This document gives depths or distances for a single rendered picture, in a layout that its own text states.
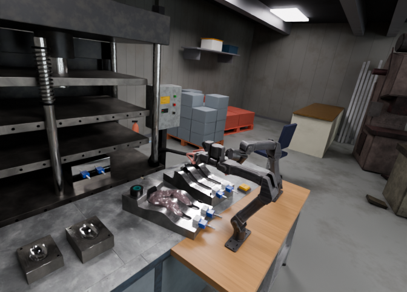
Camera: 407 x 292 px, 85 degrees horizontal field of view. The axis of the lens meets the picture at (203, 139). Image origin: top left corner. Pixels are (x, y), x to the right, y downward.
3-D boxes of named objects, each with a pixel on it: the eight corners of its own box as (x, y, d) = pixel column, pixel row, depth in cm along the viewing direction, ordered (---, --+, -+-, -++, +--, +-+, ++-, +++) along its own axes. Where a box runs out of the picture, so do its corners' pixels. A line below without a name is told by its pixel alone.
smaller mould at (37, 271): (64, 265, 99) (62, 255, 97) (28, 285, 89) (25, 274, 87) (51, 243, 109) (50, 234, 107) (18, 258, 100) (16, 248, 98)
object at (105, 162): (110, 177, 176) (109, 157, 170) (73, 189, 156) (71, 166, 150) (84, 155, 206) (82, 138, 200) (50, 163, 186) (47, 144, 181)
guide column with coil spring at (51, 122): (71, 234, 161) (46, 38, 118) (63, 237, 157) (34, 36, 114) (68, 229, 164) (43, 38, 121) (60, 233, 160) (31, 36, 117)
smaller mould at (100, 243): (114, 246, 111) (114, 235, 109) (82, 264, 100) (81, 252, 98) (96, 225, 123) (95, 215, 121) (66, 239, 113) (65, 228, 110)
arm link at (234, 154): (232, 162, 135) (239, 144, 133) (225, 157, 143) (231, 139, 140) (247, 164, 141) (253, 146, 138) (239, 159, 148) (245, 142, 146)
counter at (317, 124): (335, 136, 666) (344, 107, 638) (321, 159, 474) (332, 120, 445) (307, 129, 709) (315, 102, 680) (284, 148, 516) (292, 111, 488)
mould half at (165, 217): (211, 213, 143) (214, 199, 139) (193, 240, 120) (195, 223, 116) (148, 190, 161) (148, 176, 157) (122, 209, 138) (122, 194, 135)
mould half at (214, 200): (232, 194, 166) (235, 179, 161) (210, 209, 147) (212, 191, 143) (186, 169, 196) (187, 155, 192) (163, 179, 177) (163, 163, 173)
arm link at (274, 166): (275, 189, 164) (272, 152, 149) (269, 185, 170) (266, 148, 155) (282, 185, 166) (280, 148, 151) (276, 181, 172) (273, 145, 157)
